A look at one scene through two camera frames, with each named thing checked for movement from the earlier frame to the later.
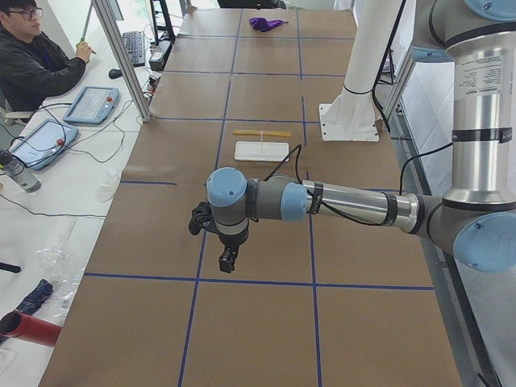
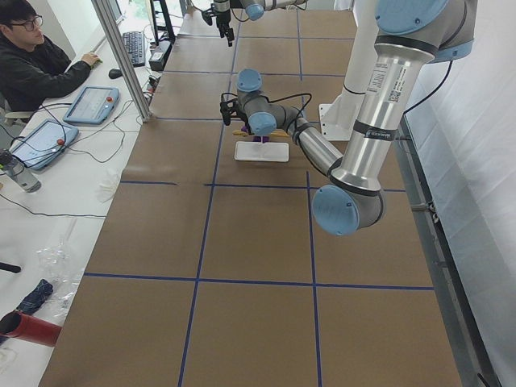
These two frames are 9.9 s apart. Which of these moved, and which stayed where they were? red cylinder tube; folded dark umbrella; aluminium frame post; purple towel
Moved: purple towel
Stayed: aluminium frame post; red cylinder tube; folded dark umbrella
